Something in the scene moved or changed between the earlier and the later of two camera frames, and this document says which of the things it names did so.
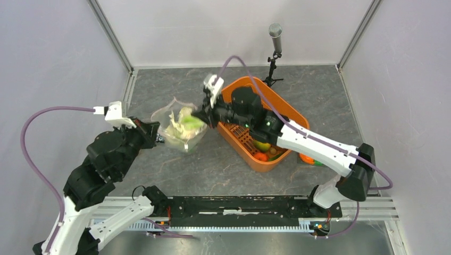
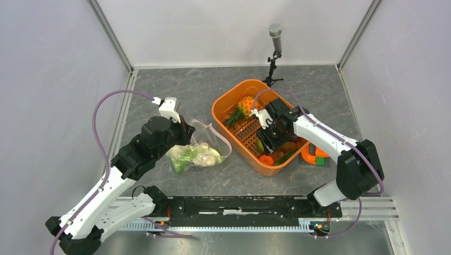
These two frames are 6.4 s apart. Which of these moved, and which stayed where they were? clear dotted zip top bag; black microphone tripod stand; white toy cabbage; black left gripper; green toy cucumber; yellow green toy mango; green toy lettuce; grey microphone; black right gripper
Moved: black right gripper; green toy lettuce; green toy cucumber; black left gripper; white toy cabbage; clear dotted zip top bag
Stayed: grey microphone; black microphone tripod stand; yellow green toy mango
